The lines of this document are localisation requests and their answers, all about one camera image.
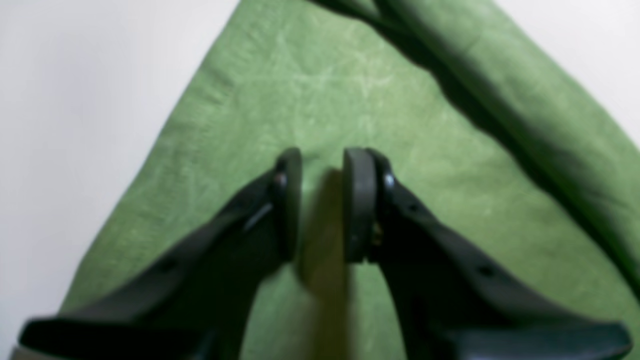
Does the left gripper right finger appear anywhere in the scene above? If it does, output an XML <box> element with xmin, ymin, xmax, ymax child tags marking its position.
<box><xmin>342</xmin><ymin>147</ymin><xmax>633</xmax><ymax>360</ymax></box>

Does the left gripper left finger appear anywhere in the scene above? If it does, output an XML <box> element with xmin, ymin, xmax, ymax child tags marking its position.
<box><xmin>17</xmin><ymin>147</ymin><xmax>303</xmax><ymax>360</ymax></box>

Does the green t-shirt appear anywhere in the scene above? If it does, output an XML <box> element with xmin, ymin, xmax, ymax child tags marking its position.
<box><xmin>61</xmin><ymin>0</ymin><xmax>639</xmax><ymax>360</ymax></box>

